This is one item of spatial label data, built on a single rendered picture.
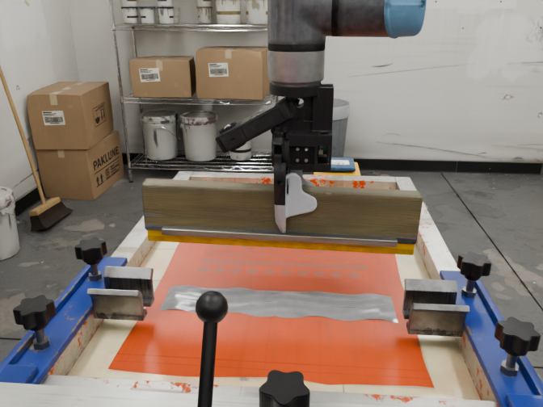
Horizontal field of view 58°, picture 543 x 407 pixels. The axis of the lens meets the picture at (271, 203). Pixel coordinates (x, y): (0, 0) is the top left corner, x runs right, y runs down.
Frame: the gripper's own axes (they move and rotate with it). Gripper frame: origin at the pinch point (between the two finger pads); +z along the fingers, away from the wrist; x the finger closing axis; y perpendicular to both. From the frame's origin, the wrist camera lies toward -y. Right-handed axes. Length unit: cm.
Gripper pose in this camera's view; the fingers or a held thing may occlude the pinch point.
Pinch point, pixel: (279, 218)
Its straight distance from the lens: 73.9
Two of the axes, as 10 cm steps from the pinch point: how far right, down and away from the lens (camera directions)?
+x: 0.8, -3.8, 9.2
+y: 10.0, 0.3, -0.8
